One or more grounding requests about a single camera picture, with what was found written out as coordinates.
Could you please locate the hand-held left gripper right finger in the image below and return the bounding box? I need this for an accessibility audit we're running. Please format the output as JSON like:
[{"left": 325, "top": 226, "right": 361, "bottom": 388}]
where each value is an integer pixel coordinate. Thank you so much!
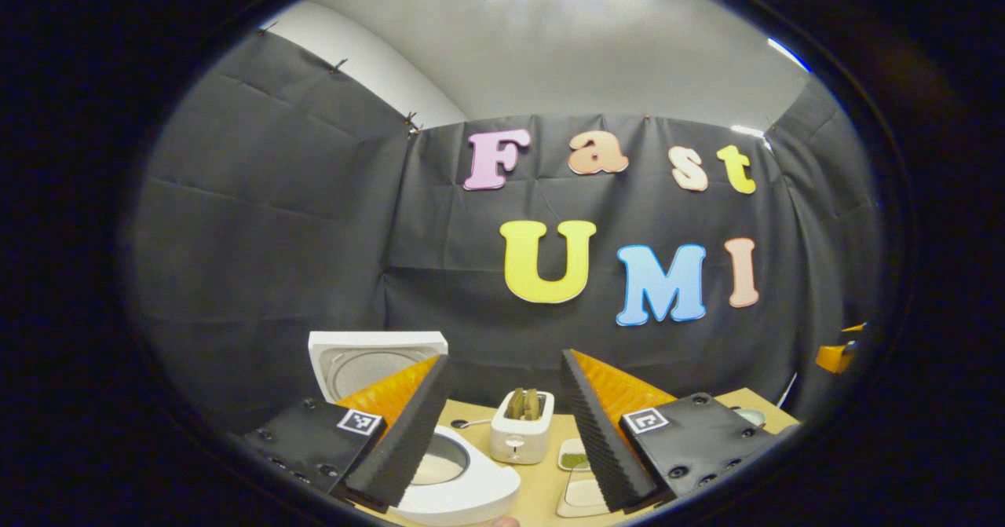
[{"left": 559, "top": 349, "right": 780, "bottom": 512}]

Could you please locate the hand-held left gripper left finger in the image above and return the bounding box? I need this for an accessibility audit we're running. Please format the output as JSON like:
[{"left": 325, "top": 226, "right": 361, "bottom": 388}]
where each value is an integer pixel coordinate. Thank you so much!
[{"left": 243, "top": 354, "right": 456, "bottom": 512}]

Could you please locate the clear box of rice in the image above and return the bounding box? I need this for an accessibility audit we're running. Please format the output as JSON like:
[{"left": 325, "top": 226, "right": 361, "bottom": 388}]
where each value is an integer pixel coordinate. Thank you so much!
[{"left": 556, "top": 468, "right": 610, "bottom": 518}]

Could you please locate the white rice cooker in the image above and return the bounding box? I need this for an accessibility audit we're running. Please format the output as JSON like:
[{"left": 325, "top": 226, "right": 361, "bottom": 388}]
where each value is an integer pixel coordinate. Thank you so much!
[{"left": 308, "top": 331, "right": 521, "bottom": 526}]

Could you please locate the white divided bean dish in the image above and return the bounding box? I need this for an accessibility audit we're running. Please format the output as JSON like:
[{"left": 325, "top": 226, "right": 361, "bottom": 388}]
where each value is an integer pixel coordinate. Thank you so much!
[{"left": 557, "top": 438, "right": 594, "bottom": 472}]

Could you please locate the white toaster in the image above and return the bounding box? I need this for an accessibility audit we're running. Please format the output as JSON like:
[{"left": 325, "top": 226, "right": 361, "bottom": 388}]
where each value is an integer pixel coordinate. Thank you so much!
[{"left": 490, "top": 390, "right": 556, "bottom": 466}]

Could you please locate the black backdrop cloth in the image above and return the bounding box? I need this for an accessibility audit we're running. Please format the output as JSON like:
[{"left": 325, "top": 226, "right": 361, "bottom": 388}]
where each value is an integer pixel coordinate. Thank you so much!
[{"left": 130, "top": 28, "right": 884, "bottom": 434}]

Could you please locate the ceiling light panel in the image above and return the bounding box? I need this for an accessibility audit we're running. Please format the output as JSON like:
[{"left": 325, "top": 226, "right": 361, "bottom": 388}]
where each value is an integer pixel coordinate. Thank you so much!
[{"left": 767, "top": 37, "right": 811, "bottom": 74}]

